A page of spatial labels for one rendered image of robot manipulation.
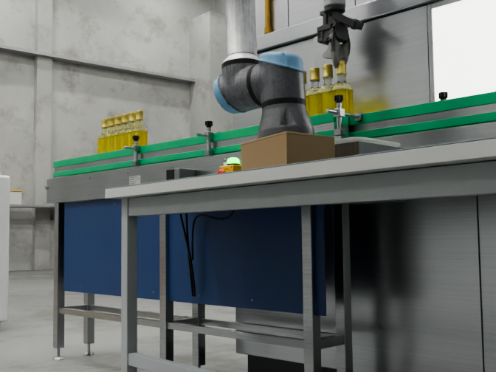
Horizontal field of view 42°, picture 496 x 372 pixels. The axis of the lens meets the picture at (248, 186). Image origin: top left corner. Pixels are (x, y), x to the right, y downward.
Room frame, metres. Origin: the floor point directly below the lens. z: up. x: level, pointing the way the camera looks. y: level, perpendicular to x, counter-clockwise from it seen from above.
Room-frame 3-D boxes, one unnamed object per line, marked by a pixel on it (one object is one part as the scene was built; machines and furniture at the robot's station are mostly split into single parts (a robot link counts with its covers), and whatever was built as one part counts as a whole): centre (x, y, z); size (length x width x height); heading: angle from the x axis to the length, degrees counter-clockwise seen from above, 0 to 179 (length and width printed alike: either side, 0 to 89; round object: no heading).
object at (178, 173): (2.46, 0.25, 0.79); 0.08 x 0.08 x 0.08; 45
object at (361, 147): (1.88, -0.33, 0.79); 0.27 x 0.17 x 0.08; 135
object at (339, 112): (2.01, -0.30, 0.95); 0.17 x 0.03 x 0.12; 135
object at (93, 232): (2.68, 0.27, 0.54); 1.59 x 0.18 x 0.43; 45
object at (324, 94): (2.21, -0.28, 0.99); 0.06 x 0.06 x 0.21; 45
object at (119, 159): (2.64, 0.35, 0.93); 1.75 x 0.01 x 0.08; 45
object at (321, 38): (2.19, -0.30, 1.29); 0.09 x 0.08 x 0.12; 45
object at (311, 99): (2.25, -0.24, 0.99); 0.06 x 0.06 x 0.21; 46
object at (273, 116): (1.69, -0.10, 0.88); 0.15 x 0.15 x 0.10
